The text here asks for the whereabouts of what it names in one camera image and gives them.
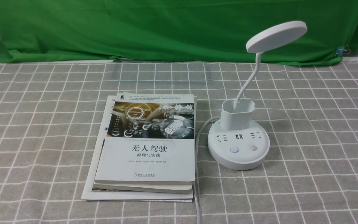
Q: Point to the green backdrop cloth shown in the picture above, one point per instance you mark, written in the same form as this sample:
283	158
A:
172	30

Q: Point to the blue binder clip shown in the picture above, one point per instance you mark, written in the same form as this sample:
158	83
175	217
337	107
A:
342	51

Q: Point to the bottom large white book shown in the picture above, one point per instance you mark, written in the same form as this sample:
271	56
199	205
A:
91	193

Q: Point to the white desk lamp with sockets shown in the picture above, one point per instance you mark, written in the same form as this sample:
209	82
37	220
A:
235	140

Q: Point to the top self-driving book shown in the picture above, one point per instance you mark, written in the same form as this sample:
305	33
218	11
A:
150	140

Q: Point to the grey checkered tablecloth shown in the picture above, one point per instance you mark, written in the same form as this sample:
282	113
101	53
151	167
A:
50	116

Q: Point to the middle white book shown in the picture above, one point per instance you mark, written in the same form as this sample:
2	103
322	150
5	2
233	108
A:
156	188

